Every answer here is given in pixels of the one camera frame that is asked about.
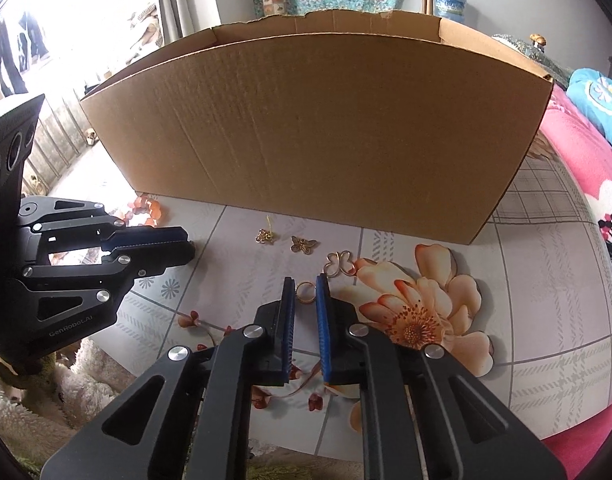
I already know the pink floral blanket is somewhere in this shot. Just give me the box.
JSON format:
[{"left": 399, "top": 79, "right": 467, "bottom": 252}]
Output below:
[{"left": 533, "top": 85, "right": 612, "bottom": 461}]

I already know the blue water jug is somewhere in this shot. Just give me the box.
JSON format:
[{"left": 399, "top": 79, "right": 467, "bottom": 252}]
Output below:
[{"left": 433, "top": 0, "right": 468, "bottom": 23}]

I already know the gold flower hook earring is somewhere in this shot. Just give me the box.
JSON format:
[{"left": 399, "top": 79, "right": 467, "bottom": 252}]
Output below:
[{"left": 256, "top": 215, "right": 278, "bottom": 246}]

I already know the brown cardboard box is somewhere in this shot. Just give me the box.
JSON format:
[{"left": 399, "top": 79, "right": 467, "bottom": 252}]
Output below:
[{"left": 80, "top": 10, "right": 554, "bottom": 246}]

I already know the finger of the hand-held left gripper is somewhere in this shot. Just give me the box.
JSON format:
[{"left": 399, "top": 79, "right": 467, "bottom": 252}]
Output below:
[
  {"left": 15, "top": 241, "right": 197, "bottom": 357},
  {"left": 17, "top": 197, "right": 190, "bottom": 267}
]

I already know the teal striped garment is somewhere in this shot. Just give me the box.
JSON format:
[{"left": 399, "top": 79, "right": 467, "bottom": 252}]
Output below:
[{"left": 566, "top": 67, "right": 612, "bottom": 161}]

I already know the butterfly outline pendant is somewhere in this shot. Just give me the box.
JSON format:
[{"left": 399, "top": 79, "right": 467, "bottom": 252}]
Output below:
[{"left": 325, "top": 250, "right": 358, "bottom": 279}]

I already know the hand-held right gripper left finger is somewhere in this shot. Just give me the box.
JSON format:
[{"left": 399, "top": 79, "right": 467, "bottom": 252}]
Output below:
[{"left": 45, "top": 276, "right": 298, "bottom": 480}]

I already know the grey curtain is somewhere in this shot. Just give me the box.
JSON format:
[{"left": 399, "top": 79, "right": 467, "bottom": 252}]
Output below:
[{"left": 153, "top": 0, "right": 198, "bottom": 45}]

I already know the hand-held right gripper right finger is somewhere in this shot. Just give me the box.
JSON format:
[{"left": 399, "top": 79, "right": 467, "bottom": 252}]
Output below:
[{"left": 316, "top": 272, "right": 569, "bottom": 480}]

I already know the orange pink bead bracelet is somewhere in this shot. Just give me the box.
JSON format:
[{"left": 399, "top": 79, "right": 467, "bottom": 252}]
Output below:
[{"left": 123, "top": 195, "right": 163, "bottom": 228}]

